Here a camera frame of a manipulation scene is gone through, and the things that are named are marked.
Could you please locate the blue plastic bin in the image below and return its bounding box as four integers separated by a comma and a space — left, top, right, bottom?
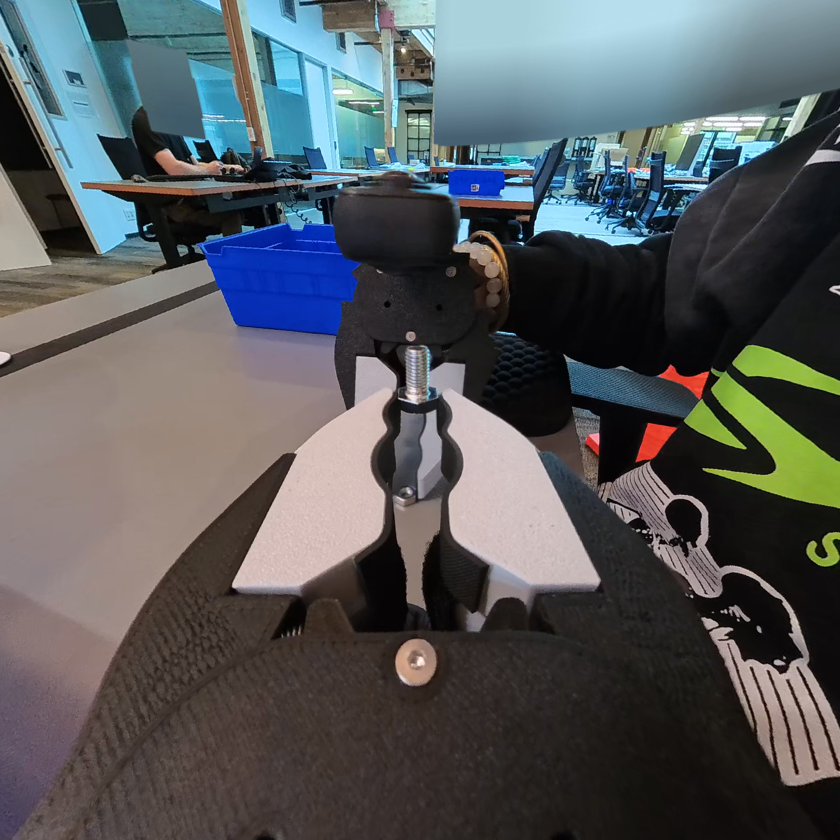
448, 167, 508, 199
200, 222, 359, 337

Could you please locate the gold bracelet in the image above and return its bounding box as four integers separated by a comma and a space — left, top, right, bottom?
470, 230, 513, 329

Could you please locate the white bead bracelet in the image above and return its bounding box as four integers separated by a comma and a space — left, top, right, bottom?
458, 237, 508, 332

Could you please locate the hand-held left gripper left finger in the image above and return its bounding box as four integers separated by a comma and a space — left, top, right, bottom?
231, 389, 408, 618

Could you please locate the small red object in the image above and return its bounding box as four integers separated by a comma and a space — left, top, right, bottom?
583, 365, 712, 463

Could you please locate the wooden office desk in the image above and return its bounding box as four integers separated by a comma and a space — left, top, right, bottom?
431, 182, 540, 245
80, 175, 358, 271

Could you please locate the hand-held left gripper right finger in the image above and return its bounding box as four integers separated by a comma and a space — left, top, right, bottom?
431, 389, 602, 618

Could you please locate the wooden pillar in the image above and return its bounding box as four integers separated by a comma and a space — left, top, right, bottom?
220, 0, 271, 161

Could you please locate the black round cushion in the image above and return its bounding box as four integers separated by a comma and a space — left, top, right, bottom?
478, 332, 576, 438

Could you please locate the black printed shirt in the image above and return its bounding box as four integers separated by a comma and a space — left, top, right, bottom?
598, 243, 840, 795

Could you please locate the silver hex bolt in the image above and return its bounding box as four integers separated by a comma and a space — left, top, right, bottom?
392, 344, 441, 510

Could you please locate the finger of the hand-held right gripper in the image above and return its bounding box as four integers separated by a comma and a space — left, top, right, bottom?
394, 363, 469, 510
352, 355, 403, 408

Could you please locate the person's right forearm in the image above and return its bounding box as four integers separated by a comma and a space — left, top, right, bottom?
504, 112, 840, 384

